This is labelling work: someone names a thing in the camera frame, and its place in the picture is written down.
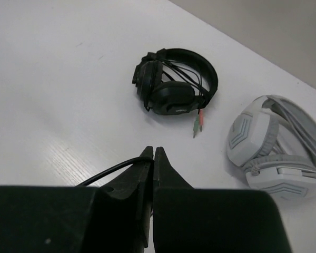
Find thin black audio cable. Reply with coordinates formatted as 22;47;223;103
76;155;153;188

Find white gaming headset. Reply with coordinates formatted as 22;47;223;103
226;95;316;200

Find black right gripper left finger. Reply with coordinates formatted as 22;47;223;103
0;146;153;252

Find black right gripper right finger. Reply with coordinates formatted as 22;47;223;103
153;147;292;252

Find black headphones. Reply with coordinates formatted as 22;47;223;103
132;48;219;135

